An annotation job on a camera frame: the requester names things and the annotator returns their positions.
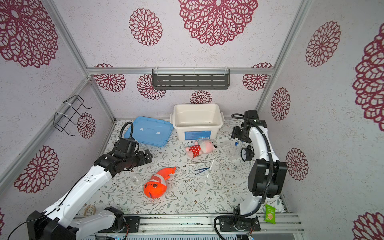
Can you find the pink plush pig toy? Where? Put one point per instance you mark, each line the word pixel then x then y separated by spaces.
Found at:
pixel 200 148

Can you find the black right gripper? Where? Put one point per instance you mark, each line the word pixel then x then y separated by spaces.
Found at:
pixel 235 133

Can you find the dark grey wall shelf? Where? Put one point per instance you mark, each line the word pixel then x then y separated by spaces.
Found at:
pixel 195 80

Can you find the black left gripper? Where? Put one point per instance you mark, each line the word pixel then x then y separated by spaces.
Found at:
pixel 143 160

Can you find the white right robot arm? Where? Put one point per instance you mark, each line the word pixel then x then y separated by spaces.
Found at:
pixel 267 175

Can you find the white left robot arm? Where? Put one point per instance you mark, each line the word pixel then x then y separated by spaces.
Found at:
pixel 57 222

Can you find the blue plastic tweezers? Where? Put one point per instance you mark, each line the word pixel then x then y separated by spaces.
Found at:
pixel 199 171

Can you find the orange plush fish toy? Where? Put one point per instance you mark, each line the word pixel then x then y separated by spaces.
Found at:
pixel 157 185

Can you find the black wire wall rack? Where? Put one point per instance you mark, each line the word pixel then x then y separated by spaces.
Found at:
pixel 63 118

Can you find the white plastic storage bin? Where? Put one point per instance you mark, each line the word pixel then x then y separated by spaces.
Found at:
pixel 197 121

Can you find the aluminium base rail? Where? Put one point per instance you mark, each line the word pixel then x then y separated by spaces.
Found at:
pixel 203 224

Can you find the blue plastic lid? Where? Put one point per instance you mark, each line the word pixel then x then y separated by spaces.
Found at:
pixel 152 132

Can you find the green snack packet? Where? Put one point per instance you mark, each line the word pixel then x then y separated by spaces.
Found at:
pixel 270 214

